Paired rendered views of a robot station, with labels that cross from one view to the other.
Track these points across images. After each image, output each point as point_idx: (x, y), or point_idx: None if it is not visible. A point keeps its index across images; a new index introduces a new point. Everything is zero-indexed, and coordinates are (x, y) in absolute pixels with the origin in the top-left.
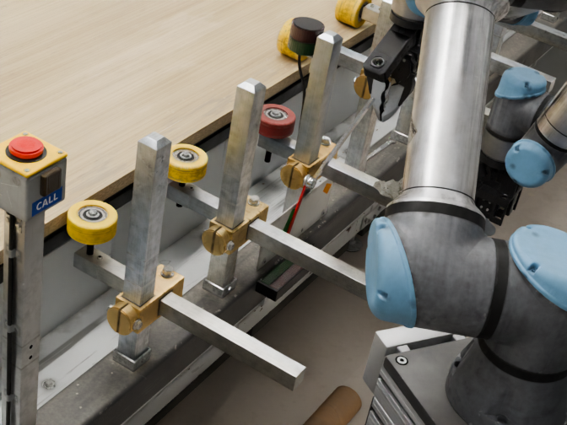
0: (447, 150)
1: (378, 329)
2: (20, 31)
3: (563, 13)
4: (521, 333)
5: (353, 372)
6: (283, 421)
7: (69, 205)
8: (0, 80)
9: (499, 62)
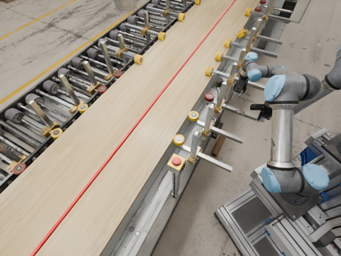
0: (285, 152)
1: (225, 116)
2: (146, 83)
3: (260, 33)
4: (306, 192)
5: (222, 128)
6: (210, 142)
7: (173, 136)
8: (146, 100)
9: None
